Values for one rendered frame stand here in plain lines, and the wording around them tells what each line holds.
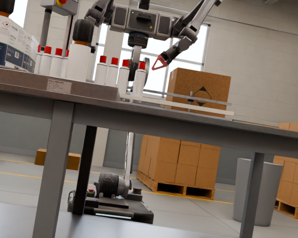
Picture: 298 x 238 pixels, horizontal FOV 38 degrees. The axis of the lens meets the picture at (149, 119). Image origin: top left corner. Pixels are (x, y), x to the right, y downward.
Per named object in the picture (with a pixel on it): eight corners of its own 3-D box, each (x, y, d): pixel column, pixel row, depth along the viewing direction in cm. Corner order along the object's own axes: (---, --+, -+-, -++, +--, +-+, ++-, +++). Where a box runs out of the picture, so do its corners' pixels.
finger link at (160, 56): (147, 63, 212) (162, 51, 212) (146, 65, 219) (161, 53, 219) (156, 74, 212) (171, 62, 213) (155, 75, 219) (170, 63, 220)
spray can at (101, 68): (91, 96, 210) (97, 54, 210) (92, 96, 215) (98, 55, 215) (101, 97, 210) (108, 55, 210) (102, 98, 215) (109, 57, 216)
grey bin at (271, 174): (238, 224, 419) (248, 160, 420) (222, 214, 464) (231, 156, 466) (282, 230, 427) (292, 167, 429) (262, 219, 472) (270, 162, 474)
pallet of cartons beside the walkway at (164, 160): (214, 200, 560) (225, 131, 562) (152, 192, 543) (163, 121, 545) (187, 185, 677) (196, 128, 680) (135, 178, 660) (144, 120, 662)
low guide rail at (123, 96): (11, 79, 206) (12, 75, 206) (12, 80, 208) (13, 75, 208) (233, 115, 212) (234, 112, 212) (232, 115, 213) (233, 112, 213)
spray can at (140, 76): (130, 102, 211) (137, 60, 211) (130, 103, 216) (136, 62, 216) (141, 104, 211) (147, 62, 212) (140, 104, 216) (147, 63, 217)
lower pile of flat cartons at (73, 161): (33, 164, 635) (36, 150, 635) (38, 161, 686) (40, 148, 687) (78, 170, 643) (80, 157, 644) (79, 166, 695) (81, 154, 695)
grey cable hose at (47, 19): (37, 49, 220) (44, 8, 220) (39, 50, 223) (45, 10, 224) (44, 50, 220) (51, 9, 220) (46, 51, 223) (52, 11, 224)
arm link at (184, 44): (197, 38, 218) (184, 27, 217) (203, 35, 207) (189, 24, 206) (183, 57, 218) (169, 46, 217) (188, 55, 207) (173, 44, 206)
